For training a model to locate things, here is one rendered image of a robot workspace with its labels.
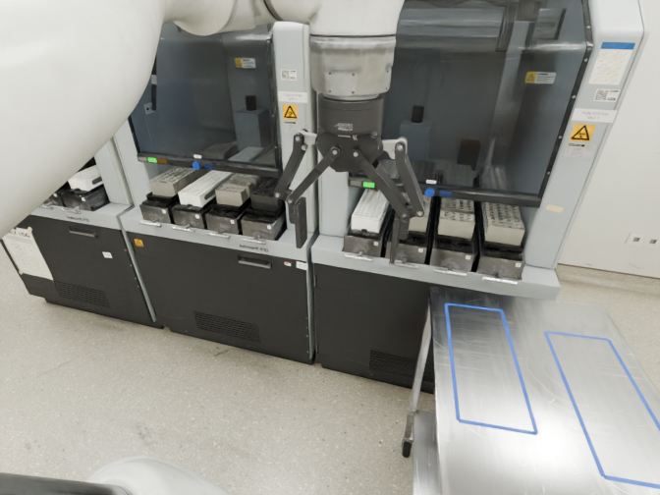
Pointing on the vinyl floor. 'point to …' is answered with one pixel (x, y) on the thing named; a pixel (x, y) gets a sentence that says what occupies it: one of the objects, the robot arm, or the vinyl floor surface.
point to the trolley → (530, 401)
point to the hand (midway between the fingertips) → (346, 244)
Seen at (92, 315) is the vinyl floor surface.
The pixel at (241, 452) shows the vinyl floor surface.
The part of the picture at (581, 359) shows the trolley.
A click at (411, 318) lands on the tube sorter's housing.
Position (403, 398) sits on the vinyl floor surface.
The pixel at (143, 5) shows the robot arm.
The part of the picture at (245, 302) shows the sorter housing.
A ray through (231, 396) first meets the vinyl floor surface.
